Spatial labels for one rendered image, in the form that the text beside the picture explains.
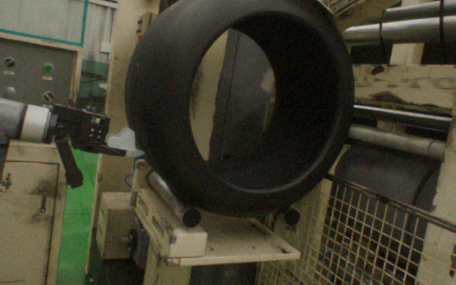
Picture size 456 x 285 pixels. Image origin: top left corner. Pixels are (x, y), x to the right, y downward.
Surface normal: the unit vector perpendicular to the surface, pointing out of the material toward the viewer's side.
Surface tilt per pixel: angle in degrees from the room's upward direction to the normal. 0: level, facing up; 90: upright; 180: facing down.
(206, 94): 90
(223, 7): 82
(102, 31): 90
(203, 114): 90
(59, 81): 90
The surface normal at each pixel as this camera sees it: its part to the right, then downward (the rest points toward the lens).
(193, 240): 0.42, 0.17
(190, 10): -0.16, -0.40
